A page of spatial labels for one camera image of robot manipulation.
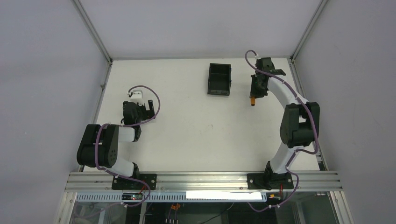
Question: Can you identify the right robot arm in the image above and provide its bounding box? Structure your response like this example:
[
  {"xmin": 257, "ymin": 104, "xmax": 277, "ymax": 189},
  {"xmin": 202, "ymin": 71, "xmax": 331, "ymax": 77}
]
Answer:
[{"xmin": 247, "ymin": 57, "xmax": 320, "ymax": 190}]

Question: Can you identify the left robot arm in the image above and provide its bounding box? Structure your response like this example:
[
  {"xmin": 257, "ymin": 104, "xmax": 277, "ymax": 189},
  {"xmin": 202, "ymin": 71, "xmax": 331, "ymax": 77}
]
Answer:
[{"xmin": 77, "ymin": 100, "xmax": 155, "ymax": 180}]

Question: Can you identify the black plastic bin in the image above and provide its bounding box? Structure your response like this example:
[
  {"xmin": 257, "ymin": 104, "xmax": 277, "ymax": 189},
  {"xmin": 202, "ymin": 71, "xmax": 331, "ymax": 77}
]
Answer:
[{"xmin": 207, "ymin": 63, "xmax": 232, "ymax": 96}]

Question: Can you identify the small electronics board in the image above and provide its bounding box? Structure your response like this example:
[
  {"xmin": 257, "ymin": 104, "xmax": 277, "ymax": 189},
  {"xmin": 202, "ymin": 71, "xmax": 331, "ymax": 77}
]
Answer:
[{"xmin": 121, "ymin": 193, "xmax": 143, "ymax": 201}]

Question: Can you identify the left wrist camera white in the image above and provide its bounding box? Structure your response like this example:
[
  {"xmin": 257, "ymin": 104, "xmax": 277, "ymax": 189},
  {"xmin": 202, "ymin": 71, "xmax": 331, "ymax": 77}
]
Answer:
[{"xmin": 128, "ymin": 90, "xmax": 145, "ymax": 106}]

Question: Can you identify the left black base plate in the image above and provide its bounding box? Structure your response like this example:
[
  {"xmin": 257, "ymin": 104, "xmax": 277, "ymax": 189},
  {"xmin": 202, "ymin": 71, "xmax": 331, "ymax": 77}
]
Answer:
[{"xmin": 111, "ymin": 173, "xmax": 157, "ymax": 190}]

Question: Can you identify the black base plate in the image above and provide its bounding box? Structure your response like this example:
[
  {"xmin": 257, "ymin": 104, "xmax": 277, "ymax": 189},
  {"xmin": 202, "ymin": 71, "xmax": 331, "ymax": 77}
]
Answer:
[
  {"xmin": 111, "ymin": 173, "xmax": 157, "ymax": 190},
  {"xmin": 247, "ymin": 173, "xmax": 294, "ymax": 190}
]

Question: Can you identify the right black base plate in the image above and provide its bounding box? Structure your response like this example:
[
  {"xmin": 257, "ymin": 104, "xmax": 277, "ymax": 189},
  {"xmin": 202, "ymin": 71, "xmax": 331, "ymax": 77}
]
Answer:
[{"xmin": 247, "ymin": 173, "xmax": 294, "ymax": 190}]

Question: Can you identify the white slotted cable duct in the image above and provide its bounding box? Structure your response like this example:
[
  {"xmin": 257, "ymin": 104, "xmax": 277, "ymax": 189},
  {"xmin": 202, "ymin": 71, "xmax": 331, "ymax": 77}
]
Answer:
[{"xmin": 76, "ymin": 191, "xmax": 267, "ymax": 203}]

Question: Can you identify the aluminium frame rail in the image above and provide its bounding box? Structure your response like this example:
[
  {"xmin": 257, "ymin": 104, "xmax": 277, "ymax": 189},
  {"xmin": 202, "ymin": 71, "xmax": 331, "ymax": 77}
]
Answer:
[{"xmin": 65, "ymin": 171, "xmax": 343, "ymax": 192}]

